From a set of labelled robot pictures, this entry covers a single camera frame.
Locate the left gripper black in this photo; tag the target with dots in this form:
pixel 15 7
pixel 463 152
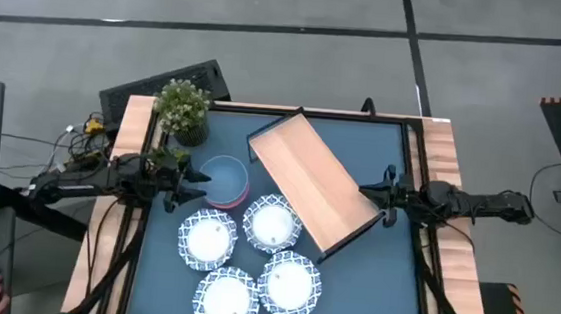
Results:
pixel 172 178

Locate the black desk leg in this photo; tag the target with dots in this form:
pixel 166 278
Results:
pixel 40 211

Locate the wooden table side board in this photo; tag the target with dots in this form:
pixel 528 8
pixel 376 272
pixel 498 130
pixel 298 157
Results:
pixel 441 149
pixel 82 262

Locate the small green succulent plant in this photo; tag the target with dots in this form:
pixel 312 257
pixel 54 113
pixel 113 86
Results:
pixel 172 156

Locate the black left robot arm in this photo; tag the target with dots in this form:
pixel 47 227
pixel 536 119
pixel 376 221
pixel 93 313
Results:
pixel 83 181

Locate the potted plant with white flowers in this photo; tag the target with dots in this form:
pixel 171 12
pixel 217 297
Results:
pixel 182 104

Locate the blue bowl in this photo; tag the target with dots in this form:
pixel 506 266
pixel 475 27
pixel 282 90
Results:
pixel 223 180

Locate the yellow plug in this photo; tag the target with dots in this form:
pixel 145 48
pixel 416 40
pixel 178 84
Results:
pixel 94 126

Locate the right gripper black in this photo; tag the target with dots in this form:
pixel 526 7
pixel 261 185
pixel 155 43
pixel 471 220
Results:
pixel 405 197

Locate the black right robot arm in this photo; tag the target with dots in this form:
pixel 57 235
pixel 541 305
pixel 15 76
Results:
pixel 482 204

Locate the black metal table frame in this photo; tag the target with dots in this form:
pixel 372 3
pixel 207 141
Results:
pixel 354 118

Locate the black perforated panel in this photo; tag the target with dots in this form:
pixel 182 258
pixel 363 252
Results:
pixel 129 97

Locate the pink bowl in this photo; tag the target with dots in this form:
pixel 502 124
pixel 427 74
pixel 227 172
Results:
pixel 230 206

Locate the black clamp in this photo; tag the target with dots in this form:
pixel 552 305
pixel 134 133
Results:
pixel 369 106

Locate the blue white patterned plate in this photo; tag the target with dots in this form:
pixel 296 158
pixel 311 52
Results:
pixel 225 300
pixel 272 224
pixel 289 284
pixel 207 240

